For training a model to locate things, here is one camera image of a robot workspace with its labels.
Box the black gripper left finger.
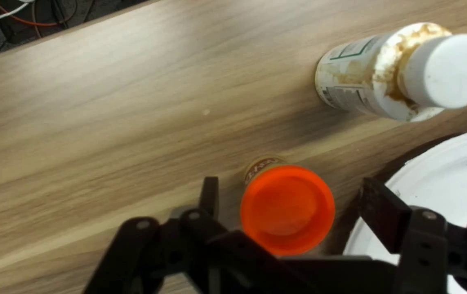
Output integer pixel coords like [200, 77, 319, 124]
[83, 176, 279, 294]

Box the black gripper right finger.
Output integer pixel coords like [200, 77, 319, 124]
[359, 178, 467, 294]

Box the orange-lid play-doh can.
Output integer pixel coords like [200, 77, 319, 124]
[238, 157, 337, 258]

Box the stained white-cap bottle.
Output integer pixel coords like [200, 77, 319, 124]
[313, 21, 467, 124]

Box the white paper plate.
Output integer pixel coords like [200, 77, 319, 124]
[342, 127, 467, 294]

